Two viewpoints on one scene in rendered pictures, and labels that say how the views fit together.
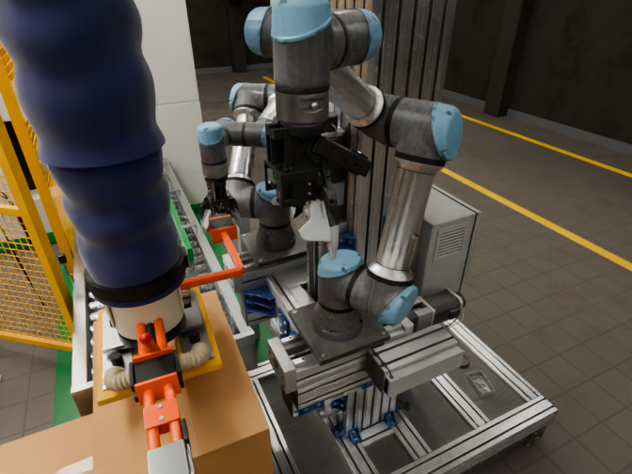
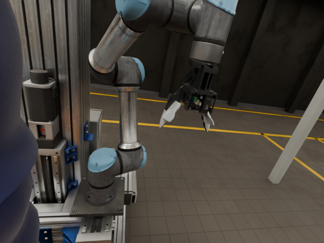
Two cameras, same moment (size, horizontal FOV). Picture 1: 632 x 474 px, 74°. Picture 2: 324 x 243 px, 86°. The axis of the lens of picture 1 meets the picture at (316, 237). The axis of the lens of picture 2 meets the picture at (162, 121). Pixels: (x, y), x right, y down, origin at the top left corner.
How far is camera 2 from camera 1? 77 cm
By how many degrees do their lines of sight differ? 68
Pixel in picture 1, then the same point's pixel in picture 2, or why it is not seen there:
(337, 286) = (114, 168)
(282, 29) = (233, 6)
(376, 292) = (136, 156)
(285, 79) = (224, 36)
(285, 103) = (220, 51)
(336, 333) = (113, 195)
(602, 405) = not seen: hidden behind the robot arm
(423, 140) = (136, 75)
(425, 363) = (134, 178)
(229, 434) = not seen: outside the picture
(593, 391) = not seen: hidden behind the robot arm
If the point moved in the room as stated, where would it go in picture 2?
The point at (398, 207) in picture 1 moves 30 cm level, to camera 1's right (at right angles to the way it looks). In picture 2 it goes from (131, 111) to (153, 96)
